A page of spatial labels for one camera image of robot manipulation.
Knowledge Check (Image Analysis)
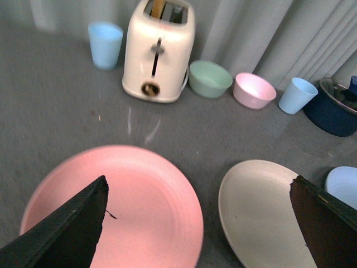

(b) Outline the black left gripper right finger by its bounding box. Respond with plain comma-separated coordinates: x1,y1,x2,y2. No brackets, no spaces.
290,175,356,267

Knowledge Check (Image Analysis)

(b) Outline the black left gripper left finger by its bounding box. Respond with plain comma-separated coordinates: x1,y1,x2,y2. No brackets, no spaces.
1,176,109,267

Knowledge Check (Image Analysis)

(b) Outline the blue plate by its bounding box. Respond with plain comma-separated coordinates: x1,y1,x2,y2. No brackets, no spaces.
325,166,357,209

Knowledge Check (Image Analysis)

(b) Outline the beige plate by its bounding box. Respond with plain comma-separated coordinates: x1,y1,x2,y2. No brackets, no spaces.
218,160,316,267

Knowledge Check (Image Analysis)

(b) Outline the pink plate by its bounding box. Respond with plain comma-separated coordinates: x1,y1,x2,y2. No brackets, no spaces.
20,145,204,267

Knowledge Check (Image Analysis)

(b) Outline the dark blue saucepan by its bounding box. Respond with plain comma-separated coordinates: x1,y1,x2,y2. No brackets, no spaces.
303,82,356,137

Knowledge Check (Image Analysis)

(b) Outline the glass pot lid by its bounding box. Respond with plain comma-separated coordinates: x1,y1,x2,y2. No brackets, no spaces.
318,76,356,114

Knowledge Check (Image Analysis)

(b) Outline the light blue cup right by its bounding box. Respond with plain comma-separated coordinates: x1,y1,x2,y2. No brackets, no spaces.
278,77,318,114

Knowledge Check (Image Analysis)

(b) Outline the light blue cup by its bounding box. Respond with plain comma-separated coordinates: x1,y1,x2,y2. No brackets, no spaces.
278,77,318,114
88,21,123,70

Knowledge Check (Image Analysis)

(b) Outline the pink bowl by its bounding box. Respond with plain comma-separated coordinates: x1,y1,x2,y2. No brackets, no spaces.
233,73,277,110

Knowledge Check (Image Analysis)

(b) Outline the grey curtain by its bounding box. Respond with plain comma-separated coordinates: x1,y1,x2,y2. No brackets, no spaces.
27,0,357,93

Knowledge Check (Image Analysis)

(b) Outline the green bowl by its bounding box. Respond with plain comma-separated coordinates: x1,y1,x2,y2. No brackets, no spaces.
189,60,233,99

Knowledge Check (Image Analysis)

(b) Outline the light blue cup left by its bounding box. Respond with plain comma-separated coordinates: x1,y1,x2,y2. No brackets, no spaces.
88,21,123,70

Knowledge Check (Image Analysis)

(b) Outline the cream toaster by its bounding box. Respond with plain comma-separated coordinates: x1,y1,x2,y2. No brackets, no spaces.
122,1,195,103

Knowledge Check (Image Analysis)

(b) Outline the toast slice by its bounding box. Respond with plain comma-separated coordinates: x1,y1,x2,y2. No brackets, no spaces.
151,0,165,19

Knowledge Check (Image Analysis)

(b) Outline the white toaster cable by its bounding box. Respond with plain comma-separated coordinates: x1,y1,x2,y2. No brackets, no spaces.
180,66,190,93

